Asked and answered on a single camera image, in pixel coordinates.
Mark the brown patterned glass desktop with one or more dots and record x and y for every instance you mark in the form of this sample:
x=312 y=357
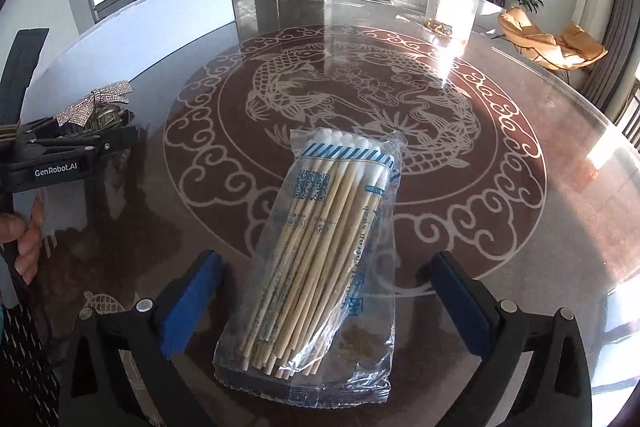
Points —
x=500 y=232

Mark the large white cardboard box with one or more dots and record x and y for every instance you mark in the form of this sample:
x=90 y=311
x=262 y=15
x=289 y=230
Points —
x=150 y=27

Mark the person's left hand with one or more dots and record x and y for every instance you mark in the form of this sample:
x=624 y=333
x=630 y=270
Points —
x=27 y=247

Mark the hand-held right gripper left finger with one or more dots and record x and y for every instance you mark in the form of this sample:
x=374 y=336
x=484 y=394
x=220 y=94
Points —
x=195 y=302

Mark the dark wooden slatted chair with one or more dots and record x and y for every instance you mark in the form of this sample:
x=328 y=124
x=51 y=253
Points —
x=631 y=117

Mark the grey curtain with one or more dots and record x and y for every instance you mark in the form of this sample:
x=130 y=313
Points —
x=615 y=47

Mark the clear plastic jar black lid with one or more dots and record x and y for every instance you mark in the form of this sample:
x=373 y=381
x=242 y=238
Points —
x=452 y=2

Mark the silver rhinestone bow clip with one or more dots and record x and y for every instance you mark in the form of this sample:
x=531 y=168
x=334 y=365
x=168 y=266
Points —
x=95 y=99

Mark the orange lounge chair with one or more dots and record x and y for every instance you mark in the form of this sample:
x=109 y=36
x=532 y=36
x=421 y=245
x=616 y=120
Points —
x=530 y=32

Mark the black dotted cloth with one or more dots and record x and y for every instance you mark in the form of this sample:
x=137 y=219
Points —
x=25 y=357

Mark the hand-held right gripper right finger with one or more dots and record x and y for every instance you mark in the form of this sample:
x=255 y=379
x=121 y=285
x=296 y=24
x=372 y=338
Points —
x=460 y=302

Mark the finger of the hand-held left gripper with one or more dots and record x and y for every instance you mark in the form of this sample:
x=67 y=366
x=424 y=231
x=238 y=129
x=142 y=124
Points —
x=100 y=144

